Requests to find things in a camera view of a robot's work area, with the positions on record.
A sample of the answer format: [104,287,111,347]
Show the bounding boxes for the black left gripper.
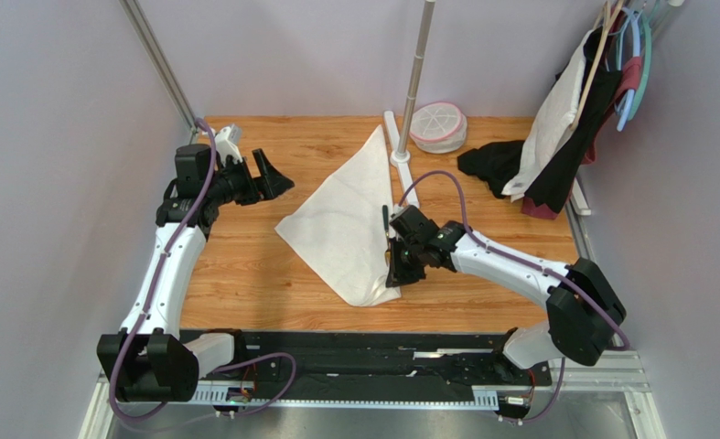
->
[205,149,293,207]

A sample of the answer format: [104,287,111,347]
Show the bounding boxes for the white cloth napkin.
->
[275,125,402,307]

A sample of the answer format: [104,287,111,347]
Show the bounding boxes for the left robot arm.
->
[96,144,295,403]

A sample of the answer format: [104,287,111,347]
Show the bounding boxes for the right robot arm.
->
[384,206,627,369]

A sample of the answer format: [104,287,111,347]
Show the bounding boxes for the white stand with metal pole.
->
[382,0,436,208]

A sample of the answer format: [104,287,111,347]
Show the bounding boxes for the white mesh pink rimmed basket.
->
[409,102,467,155]

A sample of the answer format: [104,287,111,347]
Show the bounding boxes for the black cloth on table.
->
[457,140,524,199]

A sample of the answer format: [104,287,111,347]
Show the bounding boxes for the black hanging garment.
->
[521,42,622,220]

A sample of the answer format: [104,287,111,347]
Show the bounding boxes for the white hanging towel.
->
[501,29,600,201]

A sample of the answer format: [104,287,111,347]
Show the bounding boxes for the dark red hanging garment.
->
[582,56,641,165]

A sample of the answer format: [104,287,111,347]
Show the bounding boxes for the blue plastic hanger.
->
[610,6,648,132]

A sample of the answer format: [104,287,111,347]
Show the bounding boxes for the green plastic hanger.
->
[626,1,661,122]

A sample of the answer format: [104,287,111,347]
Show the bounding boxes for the wooden hanger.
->
[569,0,625,132]

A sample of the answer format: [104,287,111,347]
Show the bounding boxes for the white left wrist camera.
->
[211,123,243,166]

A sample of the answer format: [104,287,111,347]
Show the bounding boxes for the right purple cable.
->
[397,170,631,424]

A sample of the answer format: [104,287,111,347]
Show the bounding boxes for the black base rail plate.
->
[211,330,557,403]

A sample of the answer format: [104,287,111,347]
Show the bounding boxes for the aluminium frame rail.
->
[119,0,197,136]

